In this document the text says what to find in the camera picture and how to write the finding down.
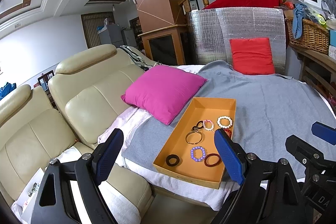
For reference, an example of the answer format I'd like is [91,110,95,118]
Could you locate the striped cloth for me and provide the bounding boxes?
[119,45,155,69]

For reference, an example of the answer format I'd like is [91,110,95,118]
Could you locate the white flat box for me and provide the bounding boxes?
[10,168,45,224]

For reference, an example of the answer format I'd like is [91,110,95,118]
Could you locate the blue clothing pile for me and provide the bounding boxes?
[0,82,17,100]

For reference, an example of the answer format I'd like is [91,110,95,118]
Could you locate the silver foil insulation mat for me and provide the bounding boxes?
[186,7,286,75]

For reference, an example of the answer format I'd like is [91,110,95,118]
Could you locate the black thick bangle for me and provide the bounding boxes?
[165,154,181,167]

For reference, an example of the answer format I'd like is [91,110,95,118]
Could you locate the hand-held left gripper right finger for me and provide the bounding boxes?
[213,129,313,224]

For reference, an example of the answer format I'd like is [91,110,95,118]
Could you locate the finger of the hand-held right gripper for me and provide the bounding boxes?
[286,135,332,174]
[311,122,336,146]

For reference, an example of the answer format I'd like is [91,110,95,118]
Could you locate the brown window blinds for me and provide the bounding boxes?
[81,12,116,48]

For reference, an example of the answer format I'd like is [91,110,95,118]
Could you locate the wicker basket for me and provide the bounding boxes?
[285,17,331,55]

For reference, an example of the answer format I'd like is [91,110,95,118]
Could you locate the bronze metal bangle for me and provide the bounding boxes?
[186,131,203,145]

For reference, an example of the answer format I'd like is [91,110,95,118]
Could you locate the wooden cabinet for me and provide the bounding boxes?
[138,25,188,65]

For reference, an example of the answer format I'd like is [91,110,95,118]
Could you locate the grey blanket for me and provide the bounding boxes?
[121,60,336,182]

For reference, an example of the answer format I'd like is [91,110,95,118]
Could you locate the dark red bangle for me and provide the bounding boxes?
[204,153,221,168]

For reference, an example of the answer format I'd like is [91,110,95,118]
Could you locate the purple bead bracelet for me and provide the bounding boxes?
[190,146,206,162]

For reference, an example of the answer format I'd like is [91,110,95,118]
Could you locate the black hair tie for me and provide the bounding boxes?
[192,120,205,133]

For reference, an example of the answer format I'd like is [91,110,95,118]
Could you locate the orange cardboard box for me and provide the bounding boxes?
[153,97,237,190]

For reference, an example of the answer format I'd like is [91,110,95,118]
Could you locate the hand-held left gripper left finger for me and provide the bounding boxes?
[31,128,124,224]

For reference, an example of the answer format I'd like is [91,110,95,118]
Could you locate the pink white bead bracelet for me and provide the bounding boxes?
[202,119,215,131]

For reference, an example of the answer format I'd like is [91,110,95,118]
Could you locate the blue cloth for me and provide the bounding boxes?
[293,3,315,39]

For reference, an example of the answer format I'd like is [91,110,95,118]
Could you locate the beige leather sofa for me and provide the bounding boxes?
[0,44,163,224]

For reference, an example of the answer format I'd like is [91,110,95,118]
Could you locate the white refrigerator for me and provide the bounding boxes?
[122,28,137,47]

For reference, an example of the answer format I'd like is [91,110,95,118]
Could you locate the red pillow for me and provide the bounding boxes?
[229,37,276,75]

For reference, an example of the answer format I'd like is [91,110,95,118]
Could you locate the wooden side shelf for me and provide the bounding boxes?
[287,42,336,109]

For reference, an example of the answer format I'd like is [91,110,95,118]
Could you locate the wooden chair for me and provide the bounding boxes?
[38,70,55,94]

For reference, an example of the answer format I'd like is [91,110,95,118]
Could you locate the grey refrigerator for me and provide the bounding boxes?
[98,24,122,45]

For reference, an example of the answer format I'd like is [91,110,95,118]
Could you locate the clear plastic bag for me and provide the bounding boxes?
[321,0,336,20]

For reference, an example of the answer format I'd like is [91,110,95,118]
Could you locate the pink pillow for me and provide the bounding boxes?
[121,65,208,125]

